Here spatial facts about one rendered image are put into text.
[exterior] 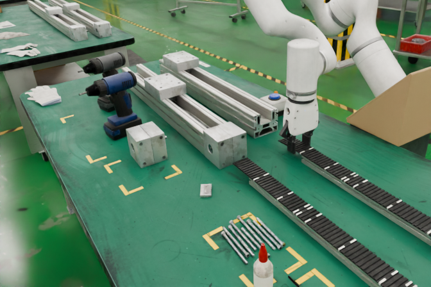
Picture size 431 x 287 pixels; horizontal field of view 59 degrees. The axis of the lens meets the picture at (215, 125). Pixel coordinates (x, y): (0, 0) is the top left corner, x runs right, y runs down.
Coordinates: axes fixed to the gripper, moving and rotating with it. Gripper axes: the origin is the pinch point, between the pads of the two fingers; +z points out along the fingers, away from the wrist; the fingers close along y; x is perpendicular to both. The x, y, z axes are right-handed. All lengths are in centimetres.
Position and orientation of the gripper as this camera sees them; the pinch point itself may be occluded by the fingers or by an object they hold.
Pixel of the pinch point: (299, 144)
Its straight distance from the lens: 118.6
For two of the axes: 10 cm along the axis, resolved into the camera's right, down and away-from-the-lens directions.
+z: 0.6, 8.9, 4.6
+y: 8.6, -2.8, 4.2
